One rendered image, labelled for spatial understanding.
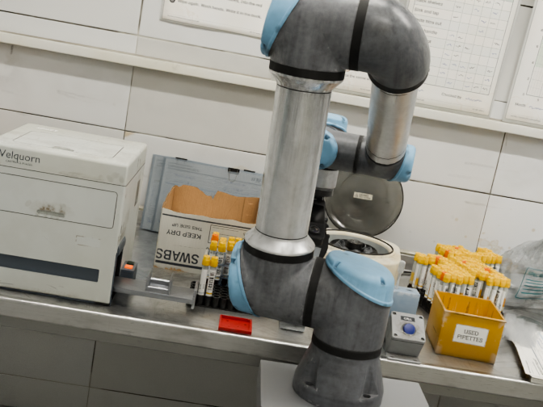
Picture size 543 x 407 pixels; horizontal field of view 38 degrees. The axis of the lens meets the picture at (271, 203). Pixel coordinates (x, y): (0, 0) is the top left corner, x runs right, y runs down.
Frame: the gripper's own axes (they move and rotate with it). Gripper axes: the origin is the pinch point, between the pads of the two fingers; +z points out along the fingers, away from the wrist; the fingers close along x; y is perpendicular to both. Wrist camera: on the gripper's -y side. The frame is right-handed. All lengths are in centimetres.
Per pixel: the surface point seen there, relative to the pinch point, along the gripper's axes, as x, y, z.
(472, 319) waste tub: -37.1, -3.3, 1.3
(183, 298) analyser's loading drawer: 23.3, -6.3, 6.3
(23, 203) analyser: 57, -8, -8
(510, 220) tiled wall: -61, 58, -9
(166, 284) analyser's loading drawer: 27.8, -0.7, 6.0
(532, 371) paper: -51, -8, 9
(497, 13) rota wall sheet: -43, 56, -64
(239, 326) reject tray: 11.0, -7.0, 10.1
